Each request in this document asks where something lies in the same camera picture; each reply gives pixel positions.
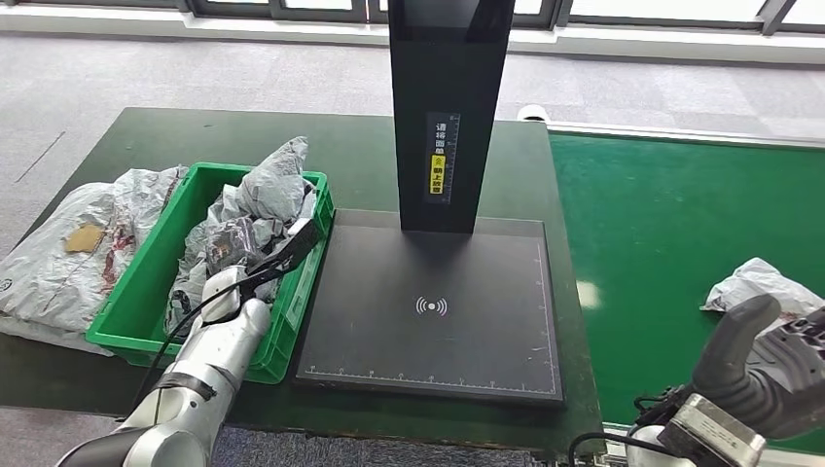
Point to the silver conveyor frame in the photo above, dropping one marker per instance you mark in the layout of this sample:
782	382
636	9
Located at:
677	136

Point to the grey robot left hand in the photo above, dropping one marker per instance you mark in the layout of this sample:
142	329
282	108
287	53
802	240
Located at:
229	248

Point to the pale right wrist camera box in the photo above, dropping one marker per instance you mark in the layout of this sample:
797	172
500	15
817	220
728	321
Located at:
709	432

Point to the black inbound scanner machine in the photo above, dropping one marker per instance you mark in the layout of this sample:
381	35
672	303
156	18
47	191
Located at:
451	348

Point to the white parcel bag brown patch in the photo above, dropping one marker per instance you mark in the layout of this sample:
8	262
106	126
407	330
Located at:
51	271

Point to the dark green table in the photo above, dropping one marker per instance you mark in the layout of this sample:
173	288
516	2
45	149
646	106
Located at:
258	148

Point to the yellow black ruler label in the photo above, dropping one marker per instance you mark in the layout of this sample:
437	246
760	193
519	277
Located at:
441	161

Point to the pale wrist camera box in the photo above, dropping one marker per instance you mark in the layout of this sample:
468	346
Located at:
301	237
709	432

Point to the small white belt patch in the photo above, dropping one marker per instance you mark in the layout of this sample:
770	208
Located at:
588	295

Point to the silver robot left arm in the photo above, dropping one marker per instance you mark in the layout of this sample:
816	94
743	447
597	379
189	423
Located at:
200	380

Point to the grey parcel bag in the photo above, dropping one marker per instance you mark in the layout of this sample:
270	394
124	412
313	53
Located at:
754	283

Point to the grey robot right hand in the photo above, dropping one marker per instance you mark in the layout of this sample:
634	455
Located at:
754	374

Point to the green conveyor belt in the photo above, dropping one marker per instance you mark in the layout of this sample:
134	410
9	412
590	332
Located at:
677	225

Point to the white parcel red stripe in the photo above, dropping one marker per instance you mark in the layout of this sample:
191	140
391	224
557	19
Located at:
274	187

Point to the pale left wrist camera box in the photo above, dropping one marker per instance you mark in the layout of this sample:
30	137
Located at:
301	237

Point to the green plastic crate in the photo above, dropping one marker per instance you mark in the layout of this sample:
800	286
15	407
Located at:
135	303

